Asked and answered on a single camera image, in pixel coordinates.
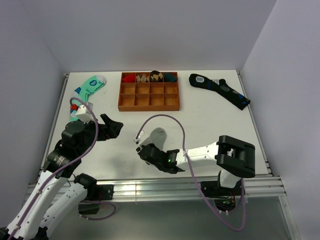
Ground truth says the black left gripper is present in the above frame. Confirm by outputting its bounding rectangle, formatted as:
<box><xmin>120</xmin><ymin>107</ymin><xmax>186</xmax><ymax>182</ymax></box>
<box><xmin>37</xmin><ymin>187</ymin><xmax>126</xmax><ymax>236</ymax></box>
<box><xmin>77</xmin><ymin>113</ymin><xmax>123</xmax><ymax>155</ymax></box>

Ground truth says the grey sock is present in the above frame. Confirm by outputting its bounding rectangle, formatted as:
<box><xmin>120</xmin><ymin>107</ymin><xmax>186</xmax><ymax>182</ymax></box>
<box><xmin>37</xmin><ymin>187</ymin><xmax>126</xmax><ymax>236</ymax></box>
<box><xmin>150</xmin><ymin>127</ymin><xmax>167</xmax><ymax>150</ymax></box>

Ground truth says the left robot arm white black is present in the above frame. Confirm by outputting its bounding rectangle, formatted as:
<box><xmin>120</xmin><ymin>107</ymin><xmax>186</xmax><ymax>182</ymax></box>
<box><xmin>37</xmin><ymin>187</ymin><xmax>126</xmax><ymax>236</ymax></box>
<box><xmin>0</xmin><ymin>114</ymin><xmax>124</xmax><ymax>240</ymax></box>

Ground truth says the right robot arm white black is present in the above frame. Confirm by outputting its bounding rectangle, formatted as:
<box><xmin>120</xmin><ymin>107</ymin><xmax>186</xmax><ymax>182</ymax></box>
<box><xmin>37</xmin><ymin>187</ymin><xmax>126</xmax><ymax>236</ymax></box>
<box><xmin>135</xmin><ymin>133</ymin><xmax>256</xmax><ymax>198</ymax></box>

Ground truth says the brown wooden compartment tray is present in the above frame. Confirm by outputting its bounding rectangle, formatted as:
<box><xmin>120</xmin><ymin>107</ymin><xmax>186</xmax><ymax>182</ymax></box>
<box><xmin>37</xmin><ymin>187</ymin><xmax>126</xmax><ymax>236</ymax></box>
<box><xmin>118</xmin><ymin>71</ymin><xmax>181</xmax><ymax>112</ymax></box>

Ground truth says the mint green patterned sock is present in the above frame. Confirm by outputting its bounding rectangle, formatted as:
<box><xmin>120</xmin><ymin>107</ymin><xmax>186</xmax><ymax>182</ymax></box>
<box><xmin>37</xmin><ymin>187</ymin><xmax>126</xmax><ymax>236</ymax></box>
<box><xmin>69</xmin><ymin>75</ymin><xmax>107</xmax><ymax>122</ymax></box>

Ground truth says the red rolled sock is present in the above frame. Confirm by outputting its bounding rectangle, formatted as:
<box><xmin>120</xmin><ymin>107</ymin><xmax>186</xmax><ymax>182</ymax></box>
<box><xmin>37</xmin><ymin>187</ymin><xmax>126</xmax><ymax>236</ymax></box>
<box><xmin>122</xmin><ymin>74</ymin><xmax>136</xmax><ymax>83</ymax></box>

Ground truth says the beige argyle rolled sock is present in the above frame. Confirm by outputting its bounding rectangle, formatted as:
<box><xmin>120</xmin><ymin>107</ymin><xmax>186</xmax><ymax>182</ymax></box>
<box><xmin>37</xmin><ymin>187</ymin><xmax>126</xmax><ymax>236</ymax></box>
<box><xmin>136</xmin><ymin>72</ymin><xmax>150</xmax><ymax>83</ymax></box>

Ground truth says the dark brown argyle rolled sock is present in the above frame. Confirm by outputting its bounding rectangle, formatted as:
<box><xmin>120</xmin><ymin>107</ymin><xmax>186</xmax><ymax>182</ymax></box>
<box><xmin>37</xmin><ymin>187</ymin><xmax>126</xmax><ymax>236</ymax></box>
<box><xmin>149</xmin><ymin>70</ymin><xmax>164</xmax><ymax>83</ymax></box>

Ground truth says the teal rolled sock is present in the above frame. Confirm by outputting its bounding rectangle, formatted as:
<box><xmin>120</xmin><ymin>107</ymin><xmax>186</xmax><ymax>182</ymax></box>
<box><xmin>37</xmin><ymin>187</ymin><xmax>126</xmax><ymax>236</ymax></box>
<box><xmin>163</xmin><ymin>72</ymin><xmax>178</xmax><ymax>83</ymax></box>

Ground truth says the black blue patterned sock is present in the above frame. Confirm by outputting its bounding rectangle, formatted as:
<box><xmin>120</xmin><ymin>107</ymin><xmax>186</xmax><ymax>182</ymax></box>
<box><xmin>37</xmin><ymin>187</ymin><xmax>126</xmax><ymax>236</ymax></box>
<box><xmin>189</xmin><ymin>73</ymin><xmax>251</xmax><ymax>110</ymax></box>

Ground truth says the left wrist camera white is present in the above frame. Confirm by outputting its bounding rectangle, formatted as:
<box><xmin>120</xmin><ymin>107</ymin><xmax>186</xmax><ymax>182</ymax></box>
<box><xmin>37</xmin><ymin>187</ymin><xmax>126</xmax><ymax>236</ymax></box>
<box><xmin>69</xmin><ymin>103</ymin><xmax>94</xmax><ymax>123</ymax></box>

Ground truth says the aluminium table frame rail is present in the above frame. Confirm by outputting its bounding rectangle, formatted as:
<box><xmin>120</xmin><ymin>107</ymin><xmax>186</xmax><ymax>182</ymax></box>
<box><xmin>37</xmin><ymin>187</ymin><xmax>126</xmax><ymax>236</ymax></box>
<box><xmin>23</xmin><ymin>72</ymin><xmax>301</xmax><ymax>240</ymax></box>

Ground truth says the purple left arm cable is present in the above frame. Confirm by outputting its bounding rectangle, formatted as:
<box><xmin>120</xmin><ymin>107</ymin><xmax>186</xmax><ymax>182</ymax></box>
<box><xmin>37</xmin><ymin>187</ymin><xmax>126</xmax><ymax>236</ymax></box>
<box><xmin>7</xmin><ymin>97</ymin><xmax>117</xmax><ymax>240</ymax></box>

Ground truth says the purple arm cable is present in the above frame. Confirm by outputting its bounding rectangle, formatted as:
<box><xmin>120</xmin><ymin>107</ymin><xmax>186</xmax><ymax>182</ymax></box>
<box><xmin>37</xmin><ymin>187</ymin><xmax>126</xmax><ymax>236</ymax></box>
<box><xmin>7</xmin><ymin>97</ymin><xmax>117</xmax><ymax>240</ymax></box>
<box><xmin>136</xmin><ymin>114</ymin><xmax>247</xmax><ymax>232</ymax></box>

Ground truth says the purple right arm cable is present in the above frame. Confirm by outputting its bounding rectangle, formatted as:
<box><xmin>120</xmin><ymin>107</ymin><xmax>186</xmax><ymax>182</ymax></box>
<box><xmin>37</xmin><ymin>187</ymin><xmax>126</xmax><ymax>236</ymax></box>
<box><xmin>136</xmin><ymin>114</ymin><xmax>247</xmax><ymax>232</ymax></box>

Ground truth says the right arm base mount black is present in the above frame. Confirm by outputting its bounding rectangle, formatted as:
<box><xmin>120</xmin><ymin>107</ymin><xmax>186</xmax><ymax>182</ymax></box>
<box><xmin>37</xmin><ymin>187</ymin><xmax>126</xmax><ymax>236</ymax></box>
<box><xmin>200</xmin><ymin>180</ymin><xmax>242</xmax><ymax>212</ymax></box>

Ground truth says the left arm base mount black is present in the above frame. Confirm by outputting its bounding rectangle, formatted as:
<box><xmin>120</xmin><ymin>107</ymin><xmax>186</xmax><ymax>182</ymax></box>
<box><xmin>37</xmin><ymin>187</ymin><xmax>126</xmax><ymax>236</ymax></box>
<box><xmin>73</xmin><ymin>173</ymin><xmax>114</xmax><ymax>219</ymax></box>

